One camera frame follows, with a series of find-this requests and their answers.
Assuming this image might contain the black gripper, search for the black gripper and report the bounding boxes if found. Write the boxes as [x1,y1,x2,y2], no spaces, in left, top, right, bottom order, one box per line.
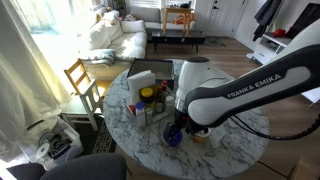
[165,109,201,141]

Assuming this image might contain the dark jar with yellow lid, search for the dark jar with yellow lid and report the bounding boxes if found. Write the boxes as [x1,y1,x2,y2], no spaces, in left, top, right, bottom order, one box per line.
[140,87,156,105]

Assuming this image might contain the small white jar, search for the small white jar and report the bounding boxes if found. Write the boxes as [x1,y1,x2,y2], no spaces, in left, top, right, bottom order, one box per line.
[165,95,176,115]

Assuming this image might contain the glass shaker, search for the glass shaker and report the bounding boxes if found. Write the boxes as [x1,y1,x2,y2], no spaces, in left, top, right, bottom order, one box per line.
[145,107,155,125]

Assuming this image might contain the sauce bottle with red cap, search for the sauce bottle with red cap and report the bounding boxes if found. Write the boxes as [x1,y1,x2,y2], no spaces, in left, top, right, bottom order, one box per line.
[155,79,170,114]

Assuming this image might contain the white bottle with blue cap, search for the white bottle with blue cap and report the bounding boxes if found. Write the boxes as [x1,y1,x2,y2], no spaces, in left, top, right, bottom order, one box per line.
[134,101,147,128]

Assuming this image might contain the white napkin stack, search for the white napkin stack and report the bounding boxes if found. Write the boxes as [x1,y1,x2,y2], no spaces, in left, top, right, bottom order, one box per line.
[127,69,157,105]

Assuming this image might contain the patterned rug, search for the patterned rug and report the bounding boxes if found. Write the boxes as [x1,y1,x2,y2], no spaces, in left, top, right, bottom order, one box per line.
[91,119,118,155]

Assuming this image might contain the small white stool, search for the small white stool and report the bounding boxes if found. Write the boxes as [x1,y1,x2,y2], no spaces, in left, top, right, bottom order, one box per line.
[60,79,105,133]

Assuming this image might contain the black coffee table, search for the black coffee table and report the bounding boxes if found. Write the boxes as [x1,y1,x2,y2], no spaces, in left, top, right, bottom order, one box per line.
[151,29,206,54]

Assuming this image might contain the white sofa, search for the white sofa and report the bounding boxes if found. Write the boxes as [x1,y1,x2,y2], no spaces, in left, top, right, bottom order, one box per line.
[78,9,148,73]

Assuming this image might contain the grey office chair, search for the grey office chair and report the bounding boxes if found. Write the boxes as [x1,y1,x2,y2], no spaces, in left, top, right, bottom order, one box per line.
[6,153,128,180]

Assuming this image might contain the grey patterned blanket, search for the grey patterned blanket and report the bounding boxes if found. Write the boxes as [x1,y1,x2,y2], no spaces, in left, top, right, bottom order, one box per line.
[79,48,117,67]

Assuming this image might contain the wooden chair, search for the wooden chair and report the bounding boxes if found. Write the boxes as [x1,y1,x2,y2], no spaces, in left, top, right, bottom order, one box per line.
[63,59,105,101]

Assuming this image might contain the white cabinet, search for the white cabinet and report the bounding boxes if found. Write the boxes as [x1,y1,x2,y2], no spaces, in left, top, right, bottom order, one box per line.
[246,31,294,66]

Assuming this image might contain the clear plastic storage bin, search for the clear plastic storage bin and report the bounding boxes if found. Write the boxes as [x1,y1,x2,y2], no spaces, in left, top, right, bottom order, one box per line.
[19,116,85,171]

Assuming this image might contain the grey sofa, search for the grey sofa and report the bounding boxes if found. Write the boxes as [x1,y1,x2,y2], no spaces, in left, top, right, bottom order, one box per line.
[124,6,198,31]

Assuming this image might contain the wooden side table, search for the wooden side table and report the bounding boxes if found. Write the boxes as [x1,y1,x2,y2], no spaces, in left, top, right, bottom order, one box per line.
[162,7,195,37]

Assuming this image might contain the floral cushion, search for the floral cushion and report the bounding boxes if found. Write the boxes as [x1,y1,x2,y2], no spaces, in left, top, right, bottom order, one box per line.
[124,12,144,23]

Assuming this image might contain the white door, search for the white door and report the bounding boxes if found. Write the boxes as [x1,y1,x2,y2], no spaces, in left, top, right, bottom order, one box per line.
[194,0,249,38]

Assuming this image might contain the brown cardboard box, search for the brown cardboard box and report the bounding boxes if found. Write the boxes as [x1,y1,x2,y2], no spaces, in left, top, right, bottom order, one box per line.
[288,155,320,180]

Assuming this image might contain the red object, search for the red object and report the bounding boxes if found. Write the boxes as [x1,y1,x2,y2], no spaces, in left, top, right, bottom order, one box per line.
[272,28,287,39]

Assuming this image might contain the dark hanging jacket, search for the dark hanging jacket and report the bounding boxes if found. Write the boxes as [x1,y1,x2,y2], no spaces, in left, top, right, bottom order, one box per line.
[252,0,283,43]

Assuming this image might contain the white curtain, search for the white curtain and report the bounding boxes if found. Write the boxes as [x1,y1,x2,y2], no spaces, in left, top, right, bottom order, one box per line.
[0,0,73,164]

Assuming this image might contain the black monitor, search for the black monitor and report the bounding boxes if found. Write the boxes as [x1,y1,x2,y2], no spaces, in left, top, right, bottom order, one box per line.
[286,3,320,40]

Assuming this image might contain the wire condiment caddy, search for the wire condiment caddy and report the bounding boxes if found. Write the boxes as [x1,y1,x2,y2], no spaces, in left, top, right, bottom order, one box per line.
[123,85,180,126]

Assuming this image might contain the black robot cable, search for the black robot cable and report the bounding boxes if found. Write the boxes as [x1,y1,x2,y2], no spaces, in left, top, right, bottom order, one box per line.
[229,112,320,141]

